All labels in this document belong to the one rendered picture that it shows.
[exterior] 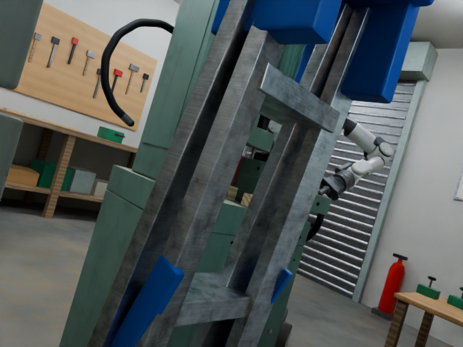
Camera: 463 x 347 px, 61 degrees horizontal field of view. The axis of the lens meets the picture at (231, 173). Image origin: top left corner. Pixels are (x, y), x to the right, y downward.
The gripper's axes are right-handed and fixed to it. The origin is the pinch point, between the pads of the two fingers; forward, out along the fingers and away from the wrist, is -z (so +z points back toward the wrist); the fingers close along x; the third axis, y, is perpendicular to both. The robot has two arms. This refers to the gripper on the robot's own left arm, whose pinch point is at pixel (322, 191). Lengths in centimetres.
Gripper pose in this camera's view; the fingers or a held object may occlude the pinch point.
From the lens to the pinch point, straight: 174.2
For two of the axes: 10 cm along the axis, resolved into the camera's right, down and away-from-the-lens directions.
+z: 7.6, -3.0, 5.8
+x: -6.0, -6.7, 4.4
